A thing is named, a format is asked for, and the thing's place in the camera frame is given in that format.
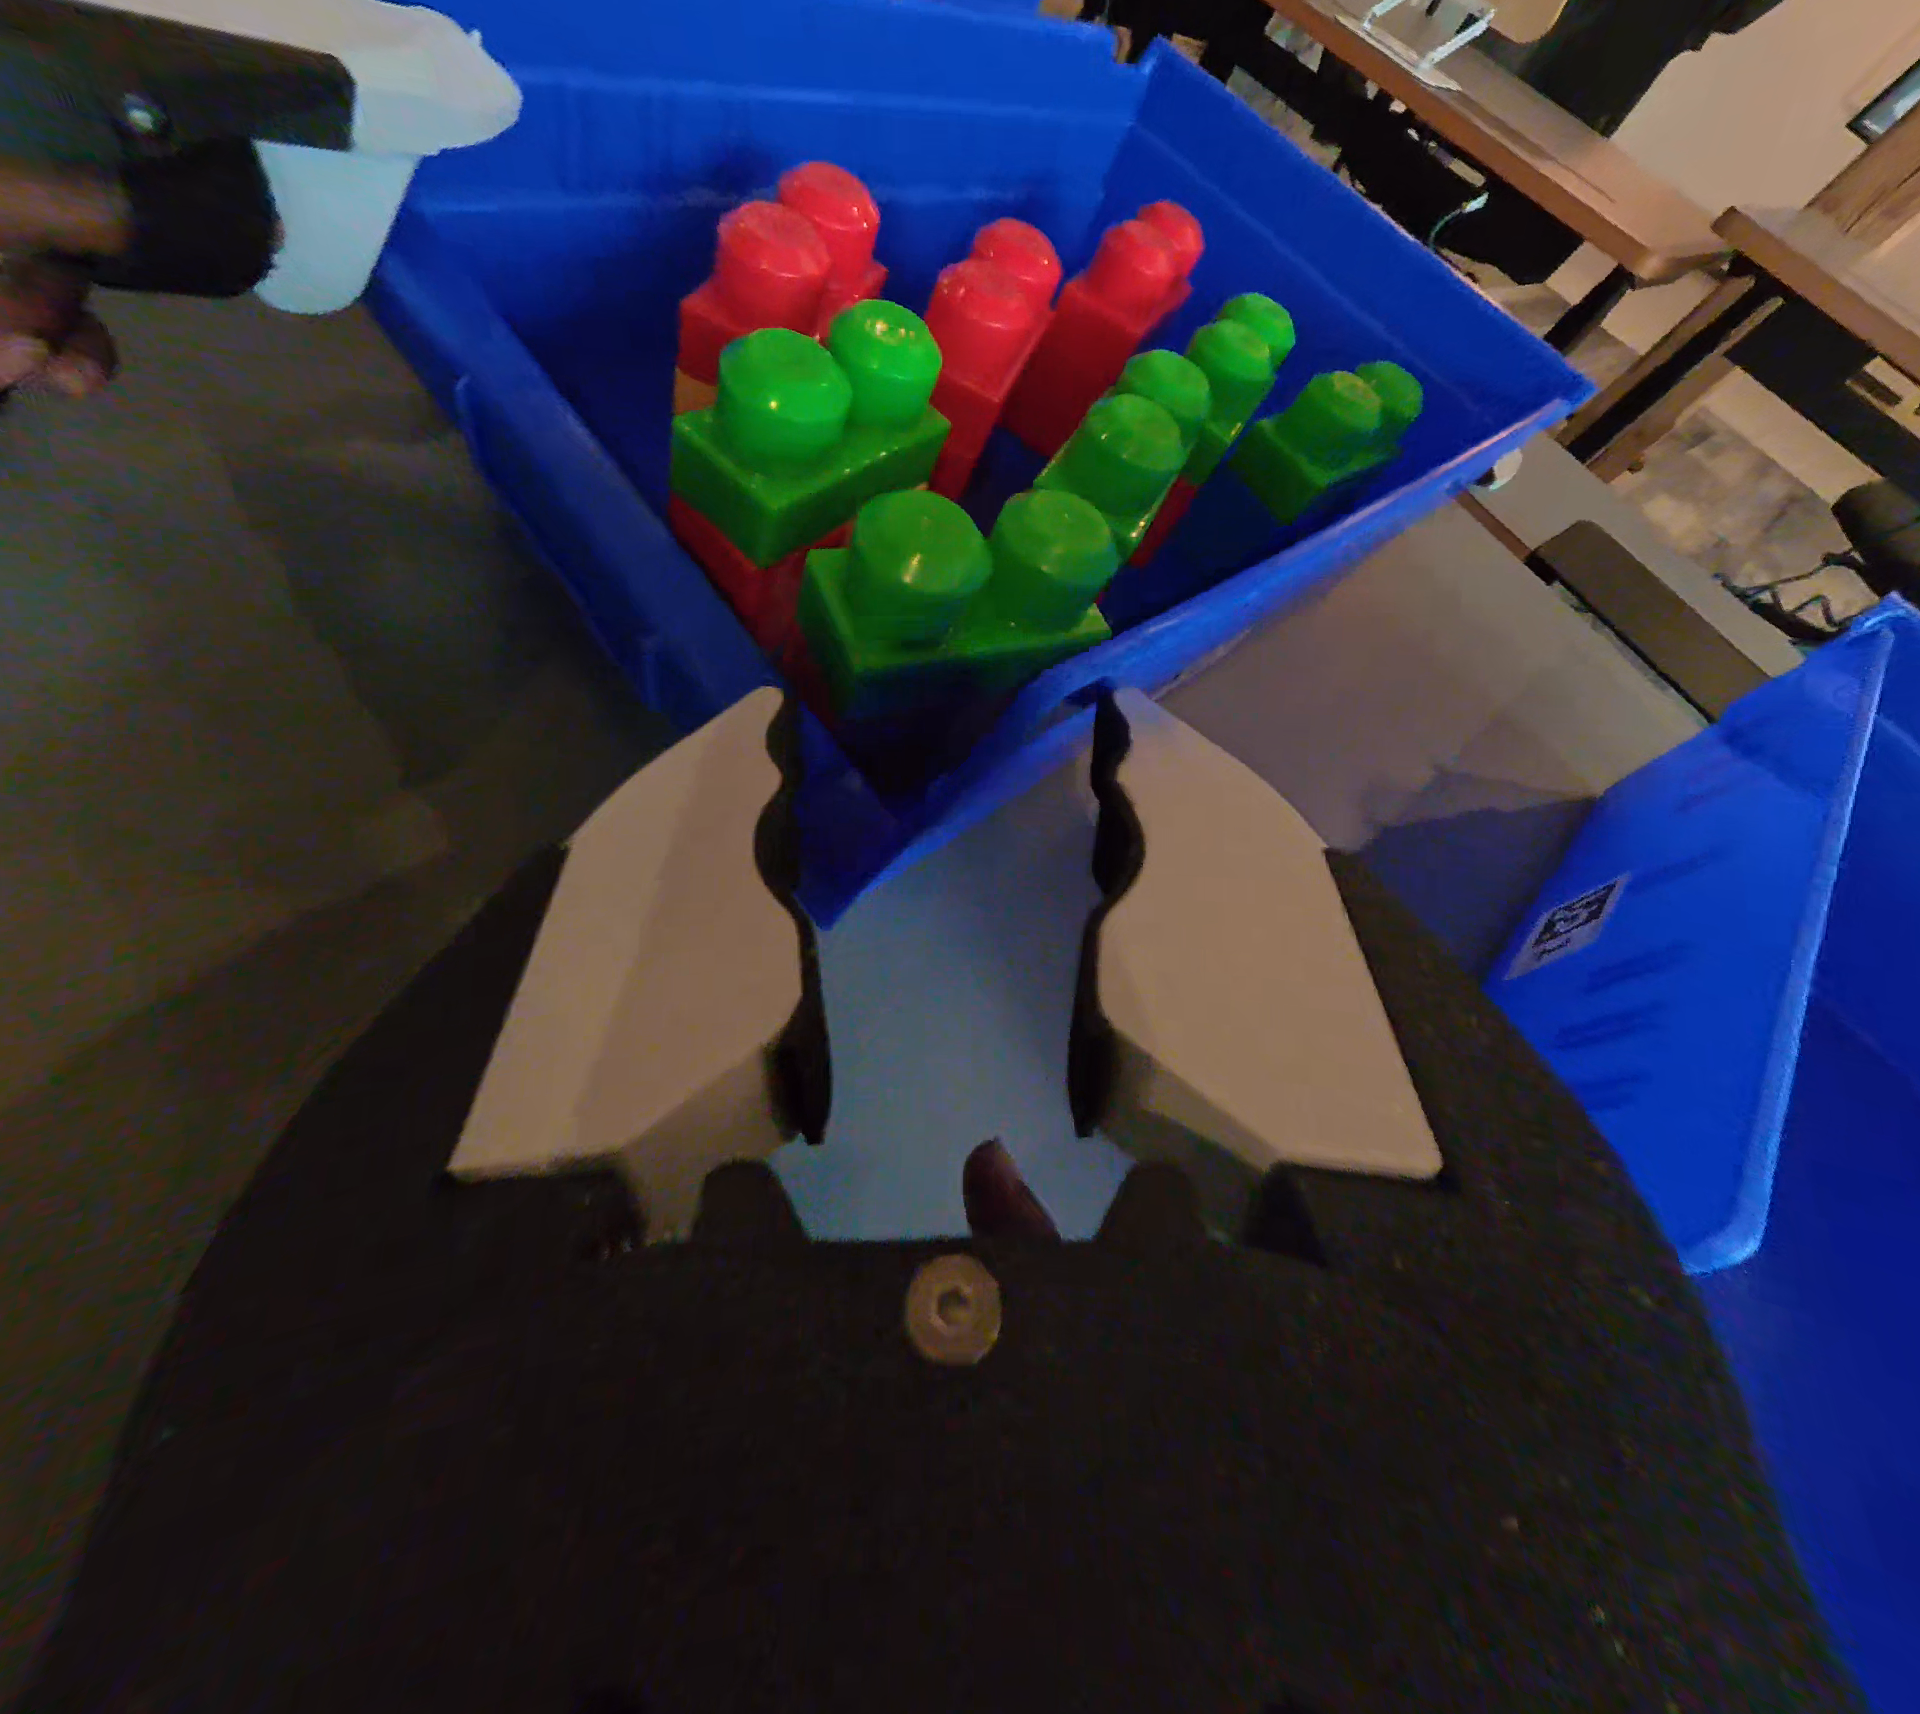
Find blue plastic object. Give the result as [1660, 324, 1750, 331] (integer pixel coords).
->
[1486, 599, 1920, 1714]

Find wooden table frame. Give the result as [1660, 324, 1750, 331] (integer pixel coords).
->
[1097, 0, 1920, 470]

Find black table cable hatch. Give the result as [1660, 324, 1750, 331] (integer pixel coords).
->
[1531, 516, 1803, 720]

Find clear acrylic stand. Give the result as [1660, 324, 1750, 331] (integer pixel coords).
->
[1365, 0, 1501, 80]

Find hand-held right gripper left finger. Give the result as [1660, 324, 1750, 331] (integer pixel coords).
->
[451, 691, 835, 1192]

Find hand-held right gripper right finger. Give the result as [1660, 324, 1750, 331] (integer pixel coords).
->
[1070, 683, 1447, 1188]

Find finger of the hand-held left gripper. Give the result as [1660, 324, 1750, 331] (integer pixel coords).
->
[0, 0, 526, 312]

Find person's left hand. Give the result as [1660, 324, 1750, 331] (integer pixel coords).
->
[0, 155, 127, 395]

